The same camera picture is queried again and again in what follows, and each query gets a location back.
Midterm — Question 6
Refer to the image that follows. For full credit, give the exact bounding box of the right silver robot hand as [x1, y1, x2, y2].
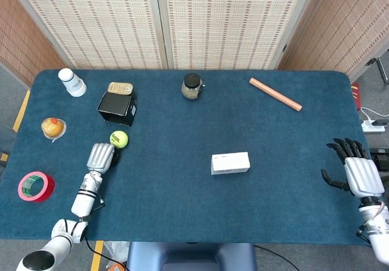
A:
[320, 137, 385, 199]

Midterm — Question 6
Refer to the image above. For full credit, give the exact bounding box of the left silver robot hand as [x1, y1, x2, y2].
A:
[86, 143, 121, 175]

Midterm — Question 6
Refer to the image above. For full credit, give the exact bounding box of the yellow tennis ball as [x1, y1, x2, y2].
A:
[109, 130, 129, 149]

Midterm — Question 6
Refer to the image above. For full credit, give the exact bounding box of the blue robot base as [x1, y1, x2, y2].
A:
[126, 242, 258, 271]

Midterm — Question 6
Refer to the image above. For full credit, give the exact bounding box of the black open cardboard box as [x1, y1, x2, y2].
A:
[97, 91, 137, 128]

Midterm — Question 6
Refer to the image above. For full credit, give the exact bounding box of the white barcode carton box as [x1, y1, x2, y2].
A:
[210, 151, 251, 176]

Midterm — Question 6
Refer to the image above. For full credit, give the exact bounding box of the black device on floor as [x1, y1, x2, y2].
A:
[369, 148, 389, 171]

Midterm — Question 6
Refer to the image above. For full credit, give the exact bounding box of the white power strip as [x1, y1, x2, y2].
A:
[360, 119, 386, 134]

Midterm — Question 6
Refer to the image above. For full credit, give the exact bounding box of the red tape roll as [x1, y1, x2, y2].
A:
[17, 171, 56, 204]

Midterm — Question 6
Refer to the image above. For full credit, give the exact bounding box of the gold flat metal tin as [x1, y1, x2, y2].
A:
[107, 81, 134, 96]

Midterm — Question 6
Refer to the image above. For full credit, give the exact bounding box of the white plastic bottle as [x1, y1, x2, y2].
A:
[58, 67, 88, 97]

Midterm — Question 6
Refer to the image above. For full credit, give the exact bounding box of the blue table cloth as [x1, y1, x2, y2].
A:
[0, 69, 377, 247]

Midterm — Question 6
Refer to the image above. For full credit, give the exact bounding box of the white plastic bag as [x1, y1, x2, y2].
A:
[103, 241, 131, 269]

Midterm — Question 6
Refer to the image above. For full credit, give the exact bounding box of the black metal stand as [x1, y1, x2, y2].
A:
[365, 57, 389, 86]

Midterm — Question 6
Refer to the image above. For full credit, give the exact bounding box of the wooden rolling pin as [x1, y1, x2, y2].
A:
[249, 77, 303, 112]

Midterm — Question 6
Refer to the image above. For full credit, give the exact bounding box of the glass jar with black lid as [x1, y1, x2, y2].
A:
[181, 73, 205, 101]

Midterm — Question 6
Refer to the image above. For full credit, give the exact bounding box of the woven folding screen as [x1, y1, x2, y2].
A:
[0, 0, 389, 86]

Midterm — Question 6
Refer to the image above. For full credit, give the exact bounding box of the white cable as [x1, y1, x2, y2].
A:
[359, 106, 389, 123]

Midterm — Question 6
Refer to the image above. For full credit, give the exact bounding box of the black floor cable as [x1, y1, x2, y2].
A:
[84, 237, 128, 271]

